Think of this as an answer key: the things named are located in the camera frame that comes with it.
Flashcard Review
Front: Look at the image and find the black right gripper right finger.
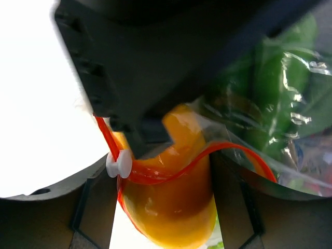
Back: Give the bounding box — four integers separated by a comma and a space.
210, 152, 331, 248

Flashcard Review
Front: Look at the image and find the green fake leafy vegetable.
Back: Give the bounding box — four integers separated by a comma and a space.
200, 14, 331, 161

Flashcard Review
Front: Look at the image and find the yellow fake bell pepper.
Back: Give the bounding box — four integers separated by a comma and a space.
118, 105, 216, 248

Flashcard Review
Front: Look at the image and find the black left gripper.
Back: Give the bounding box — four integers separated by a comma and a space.
54, 1, 318, 158

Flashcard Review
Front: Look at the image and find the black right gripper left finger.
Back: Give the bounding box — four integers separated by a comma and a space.
1, 157, 117, 248

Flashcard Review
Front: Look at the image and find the clear zip top bag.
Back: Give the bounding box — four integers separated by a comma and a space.
93, 12, 332, 249

